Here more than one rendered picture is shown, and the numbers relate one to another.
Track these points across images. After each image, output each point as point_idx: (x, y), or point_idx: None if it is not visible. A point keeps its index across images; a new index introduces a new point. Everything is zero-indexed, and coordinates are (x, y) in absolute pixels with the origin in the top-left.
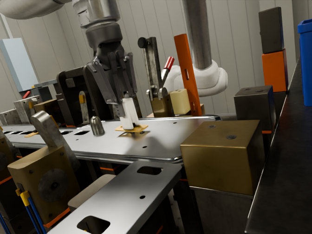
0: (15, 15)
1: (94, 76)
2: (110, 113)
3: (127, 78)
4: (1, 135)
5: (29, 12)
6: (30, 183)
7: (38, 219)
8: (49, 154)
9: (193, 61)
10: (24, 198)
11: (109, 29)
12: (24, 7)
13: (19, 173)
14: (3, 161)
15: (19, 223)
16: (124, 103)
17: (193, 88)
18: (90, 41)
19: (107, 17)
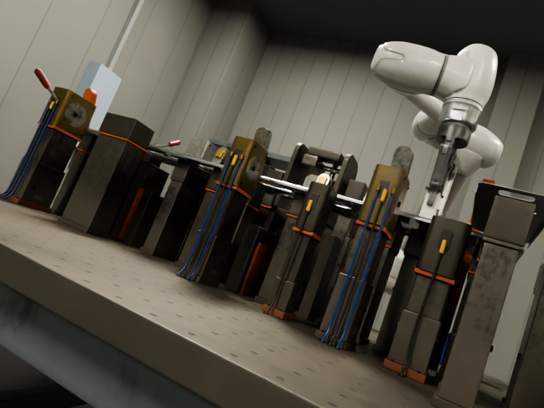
0: (390, 74)
1: (438, 156)
2: (333, 217)
3: (445, 180)
4: (265, 150)
5: (405, 81)
6: (400, 186)
7: (384, 217)
8: (408, 180)
9: (403, 240)
10: (386, 193)
11: (469, 133)
12: (409, 76)
13: (398, 172)
14: (255, 173)
15: (217, 248)
16: (439, 194)
17: (478, 231)
18: (448, 132)
19: (473, 126)
